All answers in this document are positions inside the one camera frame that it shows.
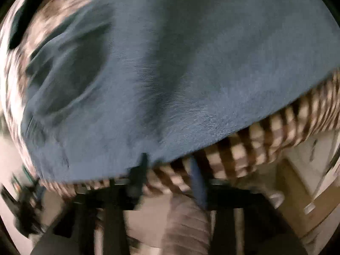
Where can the dark teal velvet blanket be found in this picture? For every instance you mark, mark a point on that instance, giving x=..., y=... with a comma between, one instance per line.
x=21, y=21

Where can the blue denim jeans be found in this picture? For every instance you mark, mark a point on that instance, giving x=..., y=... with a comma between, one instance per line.
x=122, y=78

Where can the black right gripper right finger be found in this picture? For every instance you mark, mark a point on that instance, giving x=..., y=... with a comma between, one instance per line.
x=245, y=221

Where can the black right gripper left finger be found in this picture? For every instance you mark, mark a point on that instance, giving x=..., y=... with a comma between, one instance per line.
x=73, y=230

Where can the cardboard box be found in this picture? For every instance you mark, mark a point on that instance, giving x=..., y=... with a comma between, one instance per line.
x=301, y=212

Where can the floral fleece bed blanket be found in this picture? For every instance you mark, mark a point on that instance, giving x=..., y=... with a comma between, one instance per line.
x=235, y=156

